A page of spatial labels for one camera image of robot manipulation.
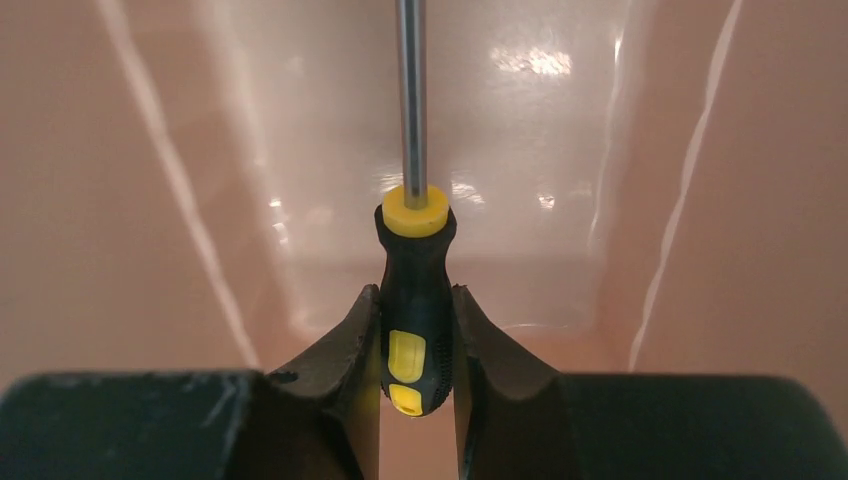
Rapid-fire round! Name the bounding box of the black yellow screwdriver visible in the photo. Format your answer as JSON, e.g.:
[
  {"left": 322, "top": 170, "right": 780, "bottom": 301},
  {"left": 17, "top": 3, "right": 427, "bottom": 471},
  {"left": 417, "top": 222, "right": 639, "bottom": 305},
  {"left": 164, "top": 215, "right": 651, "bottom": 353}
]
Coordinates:
[{"left": 375, "top": 1, "right": 457, "bottom": 417}]

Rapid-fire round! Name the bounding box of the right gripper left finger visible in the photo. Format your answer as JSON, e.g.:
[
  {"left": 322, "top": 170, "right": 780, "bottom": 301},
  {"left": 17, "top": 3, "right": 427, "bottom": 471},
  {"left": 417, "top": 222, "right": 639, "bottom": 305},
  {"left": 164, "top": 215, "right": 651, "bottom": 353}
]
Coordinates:
[{"left": 1, "top": 285, "right": 381, "bottom": 479}]

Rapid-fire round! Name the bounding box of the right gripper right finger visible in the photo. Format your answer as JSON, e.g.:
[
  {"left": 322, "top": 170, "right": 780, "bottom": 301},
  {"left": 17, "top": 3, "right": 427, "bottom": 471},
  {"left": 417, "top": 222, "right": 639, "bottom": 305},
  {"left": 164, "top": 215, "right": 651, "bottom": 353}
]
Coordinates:
[{"left": 452, "top": 286, "right": 847, "bottom": 479}]

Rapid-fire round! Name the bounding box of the pink plastic bin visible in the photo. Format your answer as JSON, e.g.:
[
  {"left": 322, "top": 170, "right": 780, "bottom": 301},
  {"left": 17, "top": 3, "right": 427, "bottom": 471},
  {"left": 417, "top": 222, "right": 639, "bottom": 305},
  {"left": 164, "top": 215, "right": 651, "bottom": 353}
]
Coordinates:
[{"left": 1, "top": 1, "right": 847, "bottom": 479}]

